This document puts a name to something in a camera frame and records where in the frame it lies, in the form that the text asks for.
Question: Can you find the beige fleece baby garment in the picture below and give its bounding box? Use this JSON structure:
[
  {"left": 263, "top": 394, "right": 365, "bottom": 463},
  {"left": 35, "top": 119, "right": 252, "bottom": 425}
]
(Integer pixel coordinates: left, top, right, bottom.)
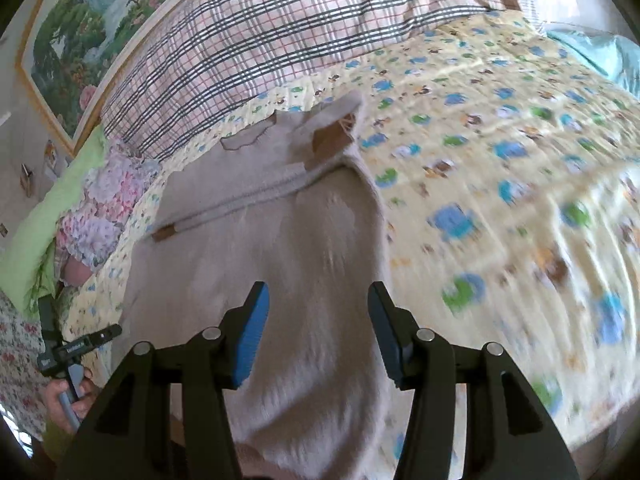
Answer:
[{"left": 112, "top": 91, "right": 390, "bottom": 479}]

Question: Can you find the person's left hand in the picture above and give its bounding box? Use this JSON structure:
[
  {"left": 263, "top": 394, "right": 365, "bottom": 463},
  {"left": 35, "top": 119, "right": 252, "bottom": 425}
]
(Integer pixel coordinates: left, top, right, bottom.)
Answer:
[{"left": 43, "top": 375, "right": 101, "bottom": 434}]

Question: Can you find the green pillow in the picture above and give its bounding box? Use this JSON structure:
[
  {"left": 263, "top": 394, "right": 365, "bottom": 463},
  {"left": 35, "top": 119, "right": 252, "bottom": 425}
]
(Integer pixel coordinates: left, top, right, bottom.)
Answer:
[{"left": 1, "top": 127, "right": 108, "bottom": 320}]

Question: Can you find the floral ruffled pillow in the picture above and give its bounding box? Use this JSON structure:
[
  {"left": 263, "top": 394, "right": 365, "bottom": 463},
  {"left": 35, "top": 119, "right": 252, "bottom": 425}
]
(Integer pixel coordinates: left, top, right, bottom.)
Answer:
[{"left": 54, "top": 142, "right": 160, "bottom": 287}]

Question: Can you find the yellow bear print bedsheet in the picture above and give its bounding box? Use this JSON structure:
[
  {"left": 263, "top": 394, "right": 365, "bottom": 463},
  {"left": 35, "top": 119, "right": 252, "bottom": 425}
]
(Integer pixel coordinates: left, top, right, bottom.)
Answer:
[{"left": 67, "top": 8, "right": 640, "bottom": 470}]

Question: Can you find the pink plaid quilt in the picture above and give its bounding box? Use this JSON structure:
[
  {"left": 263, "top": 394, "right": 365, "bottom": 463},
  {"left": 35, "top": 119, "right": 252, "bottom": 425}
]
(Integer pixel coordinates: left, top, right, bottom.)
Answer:
[{"left": 101, "top": 0, "right": 518, "bottom": 159}]

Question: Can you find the light blue blanket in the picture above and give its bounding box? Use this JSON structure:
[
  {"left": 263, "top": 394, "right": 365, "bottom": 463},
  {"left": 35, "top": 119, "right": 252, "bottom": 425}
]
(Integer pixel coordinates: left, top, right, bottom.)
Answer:
[{"left": 546, "top": 28, "right": 640, "bottom": 98}]

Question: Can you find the landscape wall painting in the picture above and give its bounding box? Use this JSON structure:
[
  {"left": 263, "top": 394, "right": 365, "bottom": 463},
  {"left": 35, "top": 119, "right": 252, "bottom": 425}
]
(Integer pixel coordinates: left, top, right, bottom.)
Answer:
[{"left": 15, "top": 0, "right": 182, "bottom": 156}]

